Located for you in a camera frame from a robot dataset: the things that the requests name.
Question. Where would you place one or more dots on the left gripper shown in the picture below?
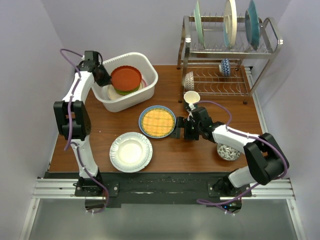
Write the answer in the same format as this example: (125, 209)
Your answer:
(107, 80)

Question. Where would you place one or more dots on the patterned bowl in rack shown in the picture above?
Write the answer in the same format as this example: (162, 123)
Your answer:
(189, 84)

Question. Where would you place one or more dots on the teal plate in rack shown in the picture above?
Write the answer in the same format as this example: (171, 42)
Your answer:
(252, 26)

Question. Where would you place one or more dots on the pink plate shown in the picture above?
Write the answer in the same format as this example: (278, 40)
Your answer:
(142, 84)

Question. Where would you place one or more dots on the white plastic bin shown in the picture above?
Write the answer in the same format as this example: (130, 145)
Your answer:
(148, 72)

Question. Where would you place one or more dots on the beige plate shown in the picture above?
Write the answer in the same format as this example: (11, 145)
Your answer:
(112, 93)

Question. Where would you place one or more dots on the mint green plate in rack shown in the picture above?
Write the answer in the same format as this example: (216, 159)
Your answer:
(198, 25)

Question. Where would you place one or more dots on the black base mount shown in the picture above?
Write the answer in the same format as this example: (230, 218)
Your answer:
(171, 188)

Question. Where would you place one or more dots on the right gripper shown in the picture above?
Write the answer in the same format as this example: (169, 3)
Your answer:
(180, 122)

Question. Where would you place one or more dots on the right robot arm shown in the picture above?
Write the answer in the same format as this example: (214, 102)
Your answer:
(265, 159)

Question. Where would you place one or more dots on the blue zigzag cup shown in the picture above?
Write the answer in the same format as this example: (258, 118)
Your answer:
(225, 68)

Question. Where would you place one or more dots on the blue rimmed yellow plate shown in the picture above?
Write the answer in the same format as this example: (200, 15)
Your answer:
(149, 108)

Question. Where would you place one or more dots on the red fluted plate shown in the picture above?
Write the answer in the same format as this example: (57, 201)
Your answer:
(126, 78)

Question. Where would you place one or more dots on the black white floral bowl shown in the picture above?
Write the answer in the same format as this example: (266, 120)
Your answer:
(227, 153)

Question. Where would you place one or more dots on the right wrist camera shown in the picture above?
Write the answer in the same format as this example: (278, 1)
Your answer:
(189, 109)

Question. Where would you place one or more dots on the lime green plate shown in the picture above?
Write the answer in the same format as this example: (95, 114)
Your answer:
(127, 92)

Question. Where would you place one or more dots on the white scalloped plate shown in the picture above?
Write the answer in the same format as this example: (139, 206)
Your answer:
(131, 152)

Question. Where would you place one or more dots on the steel dish rack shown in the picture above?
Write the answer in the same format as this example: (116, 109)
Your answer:
(247, 66)

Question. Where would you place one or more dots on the cream speckled plate in rack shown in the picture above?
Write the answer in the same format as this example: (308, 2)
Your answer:
(230, 24)

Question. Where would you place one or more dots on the yellow woven plate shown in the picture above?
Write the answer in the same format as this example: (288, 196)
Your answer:
(158, 122)

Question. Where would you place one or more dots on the dark green mug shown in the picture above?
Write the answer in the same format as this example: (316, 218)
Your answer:
(190, 97)

